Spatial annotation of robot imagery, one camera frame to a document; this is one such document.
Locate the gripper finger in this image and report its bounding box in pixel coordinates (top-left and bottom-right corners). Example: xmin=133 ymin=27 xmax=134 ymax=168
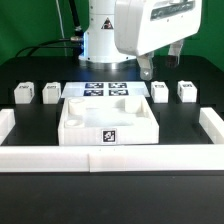
xmin=137 ymin=52 xmax=154 ymax=80
xmin=166 ymin=40 xmax=184 ymax=67

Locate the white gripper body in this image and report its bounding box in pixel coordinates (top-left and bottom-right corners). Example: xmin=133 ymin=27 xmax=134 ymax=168
xmin=114 ymin=0 xmax=202 ymax=56

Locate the white square table top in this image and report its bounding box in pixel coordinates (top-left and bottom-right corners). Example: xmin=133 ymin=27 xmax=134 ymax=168
xmin=58 ymin=95 xmax=159 ymax=146

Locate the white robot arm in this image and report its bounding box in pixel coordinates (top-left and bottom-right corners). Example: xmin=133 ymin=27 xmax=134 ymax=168
xmin=79 ymin=0 xmax=202 ymax=81

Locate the white tag sheet with markers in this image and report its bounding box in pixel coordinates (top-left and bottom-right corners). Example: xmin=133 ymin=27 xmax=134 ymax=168
xmin=62 ymin=81 xmax=150 ymax=98

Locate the white U-shaped fence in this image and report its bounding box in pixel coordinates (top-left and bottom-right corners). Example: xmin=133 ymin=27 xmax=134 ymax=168
xmin=0 ymin=109 xmax=224 ymax=172

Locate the black cable bundle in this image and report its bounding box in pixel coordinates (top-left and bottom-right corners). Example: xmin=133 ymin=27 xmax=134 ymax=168
xmin=14 ymin=0 xmax=84 ymax=58

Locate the white thin cable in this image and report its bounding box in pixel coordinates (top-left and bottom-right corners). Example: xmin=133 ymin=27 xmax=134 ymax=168
xmin=54 ymin=0 xmax=69 ymax=58

